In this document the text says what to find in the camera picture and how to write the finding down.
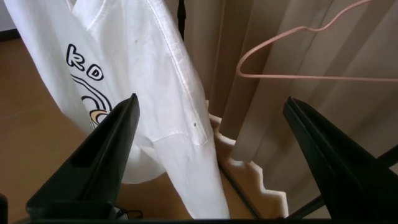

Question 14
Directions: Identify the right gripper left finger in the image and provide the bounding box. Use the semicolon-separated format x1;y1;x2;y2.
26;93;141;218

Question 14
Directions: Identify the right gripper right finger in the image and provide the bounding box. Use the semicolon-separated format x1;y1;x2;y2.
282;95;398;220

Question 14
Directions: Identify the white printed t-shirt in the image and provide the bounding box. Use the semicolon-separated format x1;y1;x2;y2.
2;0;231;220

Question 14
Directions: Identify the pink clothes hanger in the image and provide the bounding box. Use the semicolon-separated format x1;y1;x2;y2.
235;0;398;83

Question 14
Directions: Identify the beige curtain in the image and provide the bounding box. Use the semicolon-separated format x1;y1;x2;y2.
164;0;398;218

